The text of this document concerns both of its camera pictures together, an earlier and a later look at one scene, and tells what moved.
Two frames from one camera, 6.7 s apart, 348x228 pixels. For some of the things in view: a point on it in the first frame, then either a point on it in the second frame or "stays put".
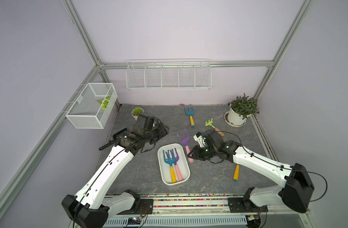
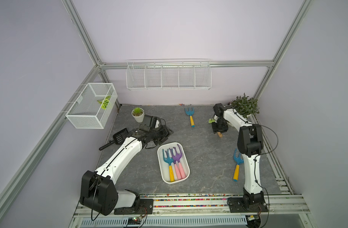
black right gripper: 196,155 to 214,128
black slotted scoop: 115,136 stays put
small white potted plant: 136,112 stays put
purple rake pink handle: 185,141 to 178,158
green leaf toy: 104,101 stays put
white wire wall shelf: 169,74 stays put
